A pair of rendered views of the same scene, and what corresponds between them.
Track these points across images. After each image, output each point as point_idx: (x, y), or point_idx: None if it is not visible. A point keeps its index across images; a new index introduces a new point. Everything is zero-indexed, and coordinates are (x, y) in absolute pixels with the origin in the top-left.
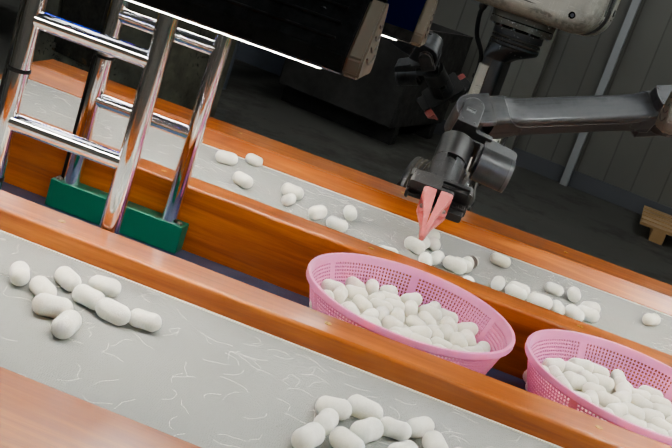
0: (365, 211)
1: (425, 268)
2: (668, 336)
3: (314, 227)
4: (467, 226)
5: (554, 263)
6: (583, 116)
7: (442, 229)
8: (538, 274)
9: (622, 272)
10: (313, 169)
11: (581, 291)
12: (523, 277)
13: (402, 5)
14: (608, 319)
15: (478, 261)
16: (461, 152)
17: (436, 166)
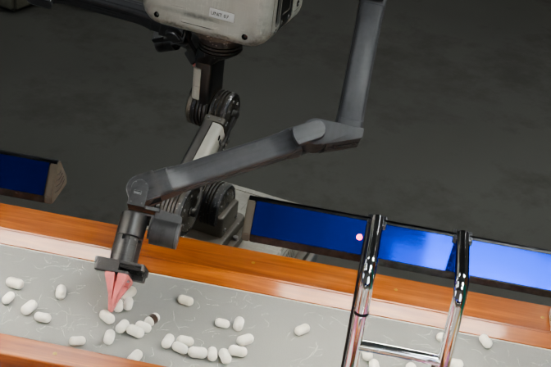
0: (82, 274)
1: (96, 361)
2: (313, 342)
3: (11, 345)
4: (168, 263)
5: (239, 281)
6: (235, 167)
7: (148, 269)
8: (221, 299)
9: (299, 269)
10: (42, 238)
11: (255, 308)
12: (203, 311)
13: (31, 174)
14: (262, 342)
15: (158, 317)
16: (134, 230)
17: (115, 247)
